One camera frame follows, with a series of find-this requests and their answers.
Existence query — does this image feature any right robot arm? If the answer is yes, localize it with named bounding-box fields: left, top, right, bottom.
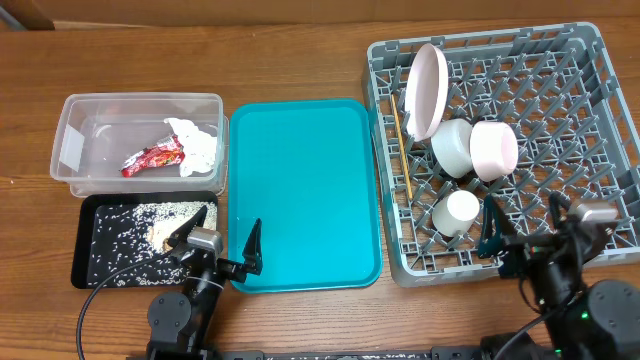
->
left=474, top=192, right=639, bottom=359

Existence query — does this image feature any wooden chopstick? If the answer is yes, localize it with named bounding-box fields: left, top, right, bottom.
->
left=390, top=93, right=413, bottom=203

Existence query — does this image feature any white cup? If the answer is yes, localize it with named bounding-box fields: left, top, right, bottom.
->
left=432, top=190, right=480, bottom=237

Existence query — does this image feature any teal serving tray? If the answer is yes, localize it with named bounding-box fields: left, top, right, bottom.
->
left=227, top=99, right=383, bottom=294

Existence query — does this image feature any red snack wrapper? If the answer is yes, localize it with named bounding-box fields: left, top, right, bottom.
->
left=120, top=135, right=185, bottom=178

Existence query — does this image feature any white tissue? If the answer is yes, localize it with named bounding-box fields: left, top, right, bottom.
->
left=164, top=117, right=217, bottom=177

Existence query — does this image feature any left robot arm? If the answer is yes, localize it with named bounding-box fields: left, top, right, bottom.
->
left=145, top=206, right=263, bottom=359

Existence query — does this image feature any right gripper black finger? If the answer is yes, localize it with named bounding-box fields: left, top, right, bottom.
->
left=477, top=195, right=517, bottom=258
left=549, top=192, right=571, bottom=228

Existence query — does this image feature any white rice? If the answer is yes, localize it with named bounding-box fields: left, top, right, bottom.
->
left=86, top=201, right=217, bottom=288

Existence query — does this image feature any clear plastic bin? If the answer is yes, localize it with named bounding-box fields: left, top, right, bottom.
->
left=49, top=92, right=229, bottom=198

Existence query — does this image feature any black tray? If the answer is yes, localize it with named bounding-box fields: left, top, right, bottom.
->
left=71, top=191, right=218, bottom=289

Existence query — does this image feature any grey dishwasher rack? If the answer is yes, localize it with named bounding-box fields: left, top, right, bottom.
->
left=363, top=22, right=639, bottom=287

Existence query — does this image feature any grey bowl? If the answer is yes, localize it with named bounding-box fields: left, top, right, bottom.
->
left=431, top=119, right=473, bottom=178

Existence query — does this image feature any large pink plate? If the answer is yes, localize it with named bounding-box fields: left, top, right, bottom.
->
left=404, top=44, right=448, bottom=141

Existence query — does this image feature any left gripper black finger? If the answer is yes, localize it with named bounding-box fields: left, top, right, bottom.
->
left=242, top=218, right=263, bottom=275
left=167, top=205, right=208, bottom=248

